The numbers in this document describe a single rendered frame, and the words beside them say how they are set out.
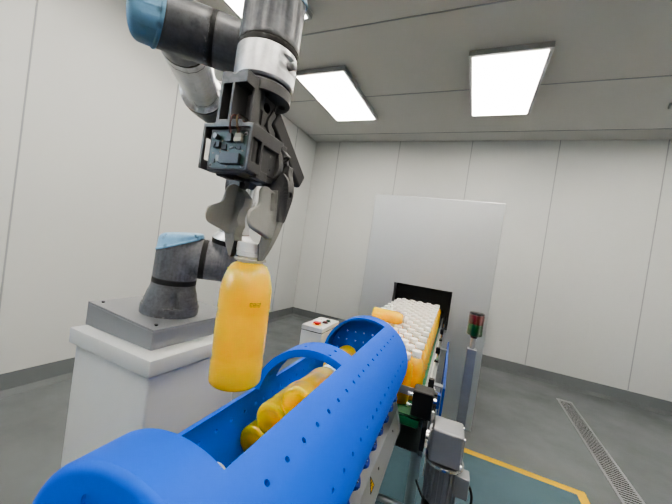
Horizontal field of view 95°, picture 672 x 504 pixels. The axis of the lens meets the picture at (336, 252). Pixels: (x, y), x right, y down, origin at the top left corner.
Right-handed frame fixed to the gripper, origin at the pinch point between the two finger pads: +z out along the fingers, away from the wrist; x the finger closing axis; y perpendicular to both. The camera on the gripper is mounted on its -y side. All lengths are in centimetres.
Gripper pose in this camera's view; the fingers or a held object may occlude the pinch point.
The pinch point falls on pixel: (250, 248)
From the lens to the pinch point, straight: 42.6
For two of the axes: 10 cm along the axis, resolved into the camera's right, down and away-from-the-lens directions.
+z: -1.5, 9.9, 0.0
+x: 9.2, 1.4, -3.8
